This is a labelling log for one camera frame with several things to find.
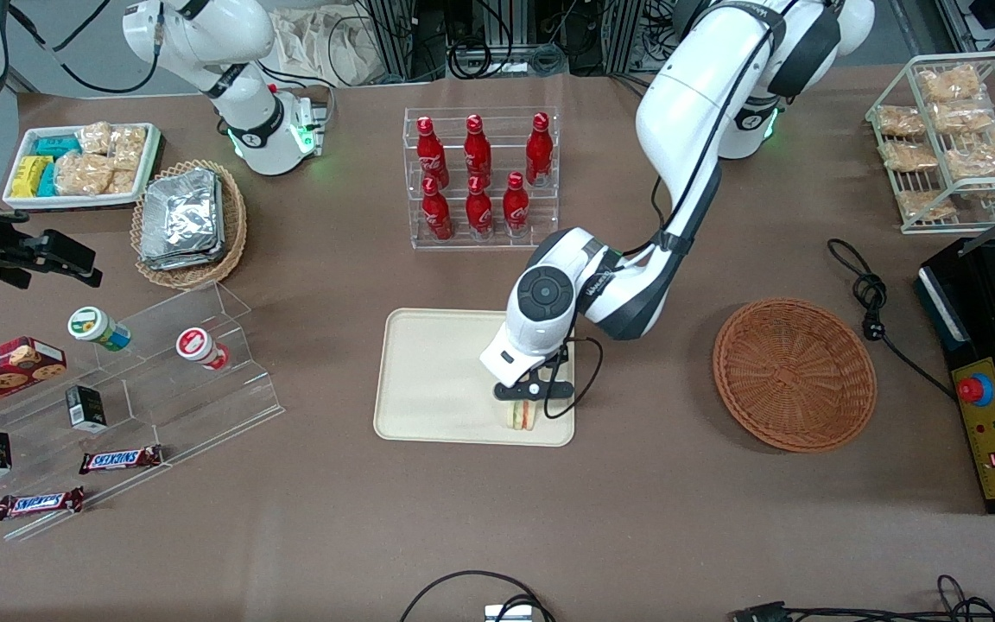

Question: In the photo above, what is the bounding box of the snickers chocolate bar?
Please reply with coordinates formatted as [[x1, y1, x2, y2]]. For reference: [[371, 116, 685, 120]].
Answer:
[[0, 486, 86, 522], [78, 444, 164, 476]]

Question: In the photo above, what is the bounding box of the white wire rack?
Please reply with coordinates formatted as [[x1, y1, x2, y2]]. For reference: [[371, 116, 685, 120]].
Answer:
[[864, 51, 995, 236]]

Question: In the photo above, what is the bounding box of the yellow snack pack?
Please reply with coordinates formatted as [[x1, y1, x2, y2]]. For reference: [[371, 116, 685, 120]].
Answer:
[[11, 155, 54, 199]]

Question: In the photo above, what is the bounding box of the clear acrylic bottle rack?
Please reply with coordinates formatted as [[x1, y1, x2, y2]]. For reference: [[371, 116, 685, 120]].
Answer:
[[403, 106, 561, 251]]

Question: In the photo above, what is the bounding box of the beige cloth bag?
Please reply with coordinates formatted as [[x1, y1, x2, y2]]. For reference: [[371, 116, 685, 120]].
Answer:
[[271, 7, 388, 88]]

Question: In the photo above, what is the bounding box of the round brown wicker basket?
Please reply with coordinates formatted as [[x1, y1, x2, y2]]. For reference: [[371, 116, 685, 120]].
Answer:
[[713, 298, 878, 454]]

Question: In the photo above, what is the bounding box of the cream plastic tray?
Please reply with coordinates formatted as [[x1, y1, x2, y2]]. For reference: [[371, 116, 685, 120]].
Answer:
[[373, 308, 577, 447]]

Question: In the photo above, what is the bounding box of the clear acrylic stepped shelf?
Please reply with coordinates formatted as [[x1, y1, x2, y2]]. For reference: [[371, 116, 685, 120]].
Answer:
[[0, 281, 285, 543]]

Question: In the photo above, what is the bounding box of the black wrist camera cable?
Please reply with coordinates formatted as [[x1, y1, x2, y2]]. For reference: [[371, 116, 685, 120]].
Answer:
[[542, 335, 605, 421]]

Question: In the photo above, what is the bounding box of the black cable bundle with connector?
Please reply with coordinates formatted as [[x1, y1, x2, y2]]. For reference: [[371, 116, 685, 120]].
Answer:
[[729, 574, 995, 622]]

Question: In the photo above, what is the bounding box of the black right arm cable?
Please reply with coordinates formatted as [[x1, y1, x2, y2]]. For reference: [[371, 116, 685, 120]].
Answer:
[[7, 0, 163, 96]]

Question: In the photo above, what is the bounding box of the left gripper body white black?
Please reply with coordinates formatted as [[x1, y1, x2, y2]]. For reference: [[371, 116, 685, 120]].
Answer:
[[479, 325, 574, 402]]

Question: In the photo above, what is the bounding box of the silver foil pack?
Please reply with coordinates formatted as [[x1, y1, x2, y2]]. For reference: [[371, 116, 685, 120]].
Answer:
[[141, 168, 224, 260], [138, 173, 229, 272]]

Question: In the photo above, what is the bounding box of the red cola bottle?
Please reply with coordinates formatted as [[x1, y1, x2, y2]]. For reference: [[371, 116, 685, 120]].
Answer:
[[465, 175, 495, 239], [502, 170, 531, 237], [464, 113, 493, 182], [421, 176, 454, 242], [415, 116, 450, 187], [525, 111, 555, 187]]

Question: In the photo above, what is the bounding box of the white rectangular snack tray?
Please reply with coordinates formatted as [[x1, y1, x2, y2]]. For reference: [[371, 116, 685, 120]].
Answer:
[[2, 122, 162, 212]]

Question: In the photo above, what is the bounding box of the black looped cable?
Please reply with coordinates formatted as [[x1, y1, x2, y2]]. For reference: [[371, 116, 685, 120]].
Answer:
[[399, 569, 556, 622]]

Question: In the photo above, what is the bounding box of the black power cable with plug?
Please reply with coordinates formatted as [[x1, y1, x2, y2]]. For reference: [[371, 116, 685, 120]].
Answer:
[[826, 238, 958, 402]]

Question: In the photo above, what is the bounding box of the aluminium frame with cables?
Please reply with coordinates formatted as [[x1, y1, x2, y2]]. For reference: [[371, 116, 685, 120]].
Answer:
[[358, 0, 697, 81]]

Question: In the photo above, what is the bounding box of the black appliance with clear bin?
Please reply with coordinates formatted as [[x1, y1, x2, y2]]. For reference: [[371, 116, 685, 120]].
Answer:
[[916, 237, 995, 365]]

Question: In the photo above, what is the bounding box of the red lid yogurt cup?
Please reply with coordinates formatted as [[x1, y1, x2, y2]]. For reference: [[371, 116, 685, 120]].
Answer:
[[174, 326, 231, 371]]

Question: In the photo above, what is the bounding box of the bagged fried snack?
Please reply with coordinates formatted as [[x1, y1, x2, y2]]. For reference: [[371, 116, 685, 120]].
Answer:
[[877, 105, 927, 138], [918, 66, 983, 104], [898, 189, 958, 222], [881, 141, 940, 173], [945, 138, 995, 184], [933, 101, 995, 136]]

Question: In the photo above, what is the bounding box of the light wicker basket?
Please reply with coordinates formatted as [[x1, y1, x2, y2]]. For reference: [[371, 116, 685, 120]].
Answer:
[[130, 159, 249, 290]]

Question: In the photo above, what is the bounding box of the green lid yogurt cup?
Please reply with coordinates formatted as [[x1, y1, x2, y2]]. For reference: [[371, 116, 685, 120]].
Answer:
[[67, 306, 132, 353]]

